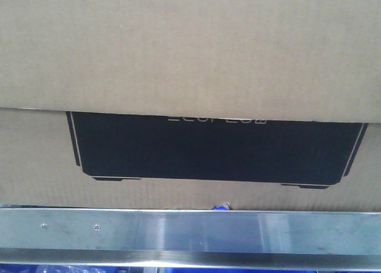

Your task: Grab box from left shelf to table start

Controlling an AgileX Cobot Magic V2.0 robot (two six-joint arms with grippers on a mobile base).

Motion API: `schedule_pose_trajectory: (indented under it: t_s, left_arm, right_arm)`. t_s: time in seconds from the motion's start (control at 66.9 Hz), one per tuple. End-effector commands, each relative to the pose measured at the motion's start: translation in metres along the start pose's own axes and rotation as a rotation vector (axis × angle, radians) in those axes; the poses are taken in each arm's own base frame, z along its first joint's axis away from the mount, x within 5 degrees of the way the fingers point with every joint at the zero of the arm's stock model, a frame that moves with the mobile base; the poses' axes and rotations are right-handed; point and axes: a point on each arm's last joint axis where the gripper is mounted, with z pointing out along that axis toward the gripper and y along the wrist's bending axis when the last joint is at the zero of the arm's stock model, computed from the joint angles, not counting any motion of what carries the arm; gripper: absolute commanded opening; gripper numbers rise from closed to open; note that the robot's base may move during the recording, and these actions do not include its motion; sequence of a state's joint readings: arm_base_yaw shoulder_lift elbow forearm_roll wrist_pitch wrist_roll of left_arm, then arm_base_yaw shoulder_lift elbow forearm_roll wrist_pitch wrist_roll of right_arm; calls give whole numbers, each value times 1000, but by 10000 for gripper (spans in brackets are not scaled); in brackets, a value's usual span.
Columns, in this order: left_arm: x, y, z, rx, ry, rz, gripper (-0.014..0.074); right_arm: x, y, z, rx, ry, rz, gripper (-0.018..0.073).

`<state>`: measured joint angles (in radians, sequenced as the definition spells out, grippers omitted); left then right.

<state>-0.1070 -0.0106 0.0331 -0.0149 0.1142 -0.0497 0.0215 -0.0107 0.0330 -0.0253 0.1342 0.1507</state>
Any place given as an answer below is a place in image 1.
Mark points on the brown cardboard box black print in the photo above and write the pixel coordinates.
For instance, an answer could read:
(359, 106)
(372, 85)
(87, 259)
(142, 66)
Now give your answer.
(311, 60)

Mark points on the metal shelf front rail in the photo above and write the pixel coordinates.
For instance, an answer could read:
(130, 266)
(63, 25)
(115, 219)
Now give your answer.
(326, 241)

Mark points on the right rail screw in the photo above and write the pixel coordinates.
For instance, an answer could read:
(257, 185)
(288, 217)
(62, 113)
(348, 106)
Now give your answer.
(96, 227)

